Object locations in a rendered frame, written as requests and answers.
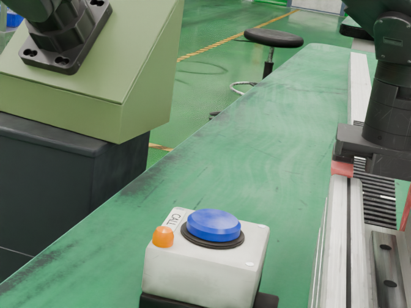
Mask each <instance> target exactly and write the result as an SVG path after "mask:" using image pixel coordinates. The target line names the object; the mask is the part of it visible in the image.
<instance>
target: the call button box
mask: <svg viewBox="0 0 411 308"><path fill-rule="evenodd" d="M192 212H194V210H189V209H186V208H182V207H174V208H173V209H172V211H171V212H170V214H169V215H168V217H167V218H166V220H165V221H164V223H163V224H162V225H161V226H166V227H170V228H171V229H172V232H173V234H174V242H173V245H172V246H171V247H167V248H162V247H157V246H155V245H153V244H152V240H151V242H150V243H149V244H148V246H147V247H146V253H145V259H144V269H143V279H142V284H141V288H142V291H143V292H142V293H141V295H140V297H139V307H138V308H277V307H278V301H279V297H278V296H275V295H271V294H267V293H263V292H259V288H260V284H261V278H262V270H263V267H264V262H265V255H266V252H267V245H268V239H269V235H270V229H269V227H267V226H266V225H262V224H255V223H252V222H246V221H241V220H239V222H240V223H241V229H240V235H239V237H238V238H236V239H234V240H232V241H225V242H216V241H208V240H203V239H201V238H198V237H196V236H194V235H193V234H191V233H190V232H189V231H188V230H187V217H188V215H190V214H191V213H192Z"/></svg>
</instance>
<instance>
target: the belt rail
mask: <svg viewBox="0 0 411 308"><path fill-rule="evenodd" d="M371 89H372V88H371V81H370V77H369V69H368V62H367V58H366V54H360V53H353V52H350V56H349V62H348V99H347V124H349V125H353V122H354V120H358V121H362V122H364V121H365V117H366V111H367V108H368V103H369V98H370V94H371Z"/></svg>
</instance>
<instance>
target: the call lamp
mask: <svg viewBox="0 0 411 308"><path fill-rule="evenodd" d="M173 242H174V234H173V232H172V229H171V228H170V227H166V226H159V227H157V228H156V229H155V231H154V233H153V237H152V244H153V245H155V246H157V247H160V248H170V247H171V246H172V245H173Z"/></svg>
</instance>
